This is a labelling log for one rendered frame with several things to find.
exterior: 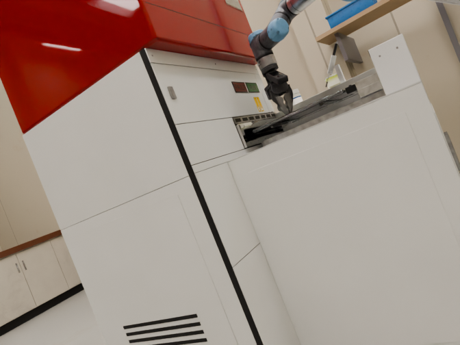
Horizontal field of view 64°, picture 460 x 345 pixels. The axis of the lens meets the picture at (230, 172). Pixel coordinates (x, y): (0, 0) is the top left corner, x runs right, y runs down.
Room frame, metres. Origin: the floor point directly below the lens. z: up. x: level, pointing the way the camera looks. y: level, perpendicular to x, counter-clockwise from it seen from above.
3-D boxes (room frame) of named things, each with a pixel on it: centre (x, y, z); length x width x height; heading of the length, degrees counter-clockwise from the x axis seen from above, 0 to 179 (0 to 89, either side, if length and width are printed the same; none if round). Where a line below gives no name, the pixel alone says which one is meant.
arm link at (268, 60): (1.50, -0.31, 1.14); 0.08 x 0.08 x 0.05
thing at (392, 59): (1.26, -0.67, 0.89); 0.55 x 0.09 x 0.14; 150
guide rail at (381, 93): (1.36, -0.38, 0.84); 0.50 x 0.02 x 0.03; 60
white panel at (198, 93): (1.44, -0.10, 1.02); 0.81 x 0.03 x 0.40; 150
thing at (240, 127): (1.59, -0.20, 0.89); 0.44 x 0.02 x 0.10; 150
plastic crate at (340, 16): (2.78, -1.32, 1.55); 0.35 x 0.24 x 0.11; 56
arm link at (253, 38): (1.50, -0.31, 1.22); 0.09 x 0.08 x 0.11; 28
